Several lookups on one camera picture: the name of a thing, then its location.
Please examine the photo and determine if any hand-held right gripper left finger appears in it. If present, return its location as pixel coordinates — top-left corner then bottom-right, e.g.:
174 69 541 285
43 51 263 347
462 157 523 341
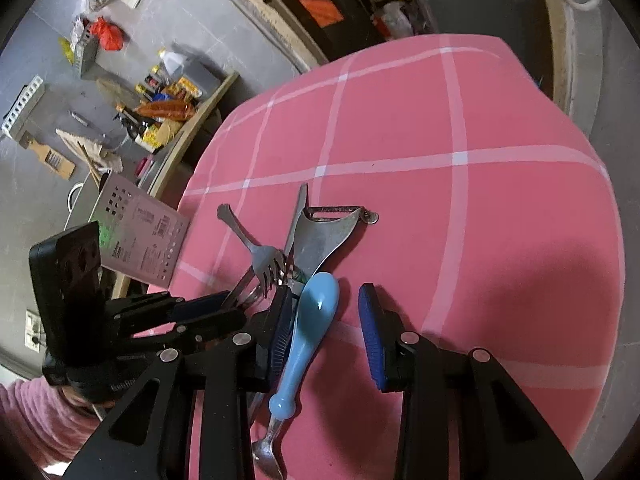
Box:
62 285 301 480

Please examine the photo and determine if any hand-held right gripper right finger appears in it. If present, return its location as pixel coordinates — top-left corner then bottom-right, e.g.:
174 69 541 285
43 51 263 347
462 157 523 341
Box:
358 282 586 480

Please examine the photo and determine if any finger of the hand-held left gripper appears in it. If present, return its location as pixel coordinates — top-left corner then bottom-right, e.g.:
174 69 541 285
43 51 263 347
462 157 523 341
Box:
114 289 237 324
119 308 249 357

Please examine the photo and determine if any blue-handled spoon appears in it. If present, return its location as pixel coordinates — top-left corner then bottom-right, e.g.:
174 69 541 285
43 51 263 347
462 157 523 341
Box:
251 271 341 480

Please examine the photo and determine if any metal fork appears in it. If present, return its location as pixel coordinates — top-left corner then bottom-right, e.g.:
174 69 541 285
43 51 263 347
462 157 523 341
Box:
216 203 288 297

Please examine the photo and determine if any white perforated utensil holder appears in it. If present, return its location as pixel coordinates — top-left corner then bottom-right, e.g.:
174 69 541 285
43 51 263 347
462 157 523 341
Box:
89 174 192 289

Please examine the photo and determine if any metal peeler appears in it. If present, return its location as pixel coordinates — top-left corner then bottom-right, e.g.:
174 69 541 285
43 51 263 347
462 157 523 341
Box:
289 204 379 281

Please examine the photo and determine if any person's left forearm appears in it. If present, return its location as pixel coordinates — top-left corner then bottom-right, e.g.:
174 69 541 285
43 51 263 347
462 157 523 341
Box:
0 377 109 467

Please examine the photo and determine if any pink checked tablecloth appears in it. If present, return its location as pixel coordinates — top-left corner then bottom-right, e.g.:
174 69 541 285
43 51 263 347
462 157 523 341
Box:
135 33 626 480

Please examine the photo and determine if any wooden grater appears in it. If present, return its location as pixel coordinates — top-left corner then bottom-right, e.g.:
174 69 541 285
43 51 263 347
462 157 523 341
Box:
25 137 77 180

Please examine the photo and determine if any white hanging towel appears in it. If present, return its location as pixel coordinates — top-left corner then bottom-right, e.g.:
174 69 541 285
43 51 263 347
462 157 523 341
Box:
55 129 124 176

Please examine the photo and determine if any yellow-label soy sauce bottle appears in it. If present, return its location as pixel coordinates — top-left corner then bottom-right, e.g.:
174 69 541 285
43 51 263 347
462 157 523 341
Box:
142 125 174 154

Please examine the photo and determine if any brown pump bottle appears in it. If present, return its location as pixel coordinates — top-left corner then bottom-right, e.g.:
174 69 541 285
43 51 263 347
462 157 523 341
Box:
115 104 151 129

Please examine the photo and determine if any large oil jug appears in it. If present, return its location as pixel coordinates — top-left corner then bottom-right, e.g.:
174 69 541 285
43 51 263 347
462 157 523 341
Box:
160 50 224 91

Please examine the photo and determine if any red plastic bag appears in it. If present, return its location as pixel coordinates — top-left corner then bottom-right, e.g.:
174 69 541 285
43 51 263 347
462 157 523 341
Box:
88 16 125 52

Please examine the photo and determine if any orange plastic bag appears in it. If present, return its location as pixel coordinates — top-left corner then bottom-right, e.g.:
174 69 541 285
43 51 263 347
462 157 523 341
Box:
292 0 345 27

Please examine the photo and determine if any white wall basket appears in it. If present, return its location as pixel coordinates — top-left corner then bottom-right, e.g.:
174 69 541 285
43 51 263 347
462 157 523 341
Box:
1 76 45 139

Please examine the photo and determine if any grey wall shelf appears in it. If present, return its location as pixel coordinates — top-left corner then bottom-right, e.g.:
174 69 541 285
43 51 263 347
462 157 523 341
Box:
70 30 101 79

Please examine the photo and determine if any wooden door frame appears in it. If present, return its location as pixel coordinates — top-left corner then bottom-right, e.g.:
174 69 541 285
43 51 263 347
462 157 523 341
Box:
220 0 602 113

